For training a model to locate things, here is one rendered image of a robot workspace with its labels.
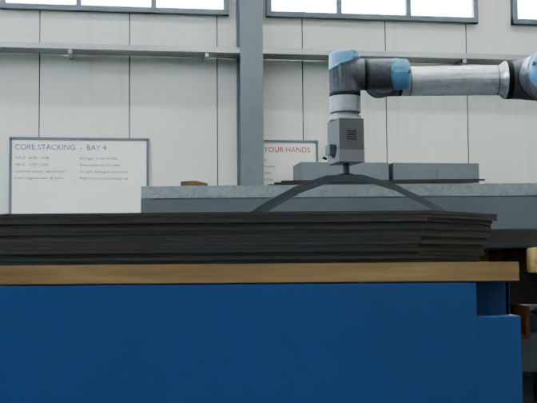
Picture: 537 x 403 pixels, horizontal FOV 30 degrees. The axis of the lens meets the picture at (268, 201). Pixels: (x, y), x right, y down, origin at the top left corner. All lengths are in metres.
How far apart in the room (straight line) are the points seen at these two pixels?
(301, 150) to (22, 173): 3.16
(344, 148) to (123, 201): 9.10
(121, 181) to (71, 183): 0.55
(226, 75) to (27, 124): 2.31
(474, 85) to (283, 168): 9.07
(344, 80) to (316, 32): 9.55
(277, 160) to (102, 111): 2.07
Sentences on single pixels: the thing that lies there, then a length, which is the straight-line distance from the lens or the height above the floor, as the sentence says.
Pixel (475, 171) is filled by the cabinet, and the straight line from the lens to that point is 11.53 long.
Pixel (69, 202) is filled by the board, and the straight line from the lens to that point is 11.39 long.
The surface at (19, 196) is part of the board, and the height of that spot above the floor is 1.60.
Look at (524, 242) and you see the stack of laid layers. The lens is 1.64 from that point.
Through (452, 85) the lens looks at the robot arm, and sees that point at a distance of 2.55.
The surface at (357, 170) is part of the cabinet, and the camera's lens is 11.13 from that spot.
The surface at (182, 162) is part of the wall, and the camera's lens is 11.46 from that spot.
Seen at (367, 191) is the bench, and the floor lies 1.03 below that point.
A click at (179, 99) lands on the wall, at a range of 11.56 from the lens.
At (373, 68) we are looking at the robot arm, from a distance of 2.40.
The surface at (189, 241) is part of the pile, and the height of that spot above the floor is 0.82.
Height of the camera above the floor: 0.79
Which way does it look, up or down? 4 degrees up
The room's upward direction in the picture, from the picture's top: straight up
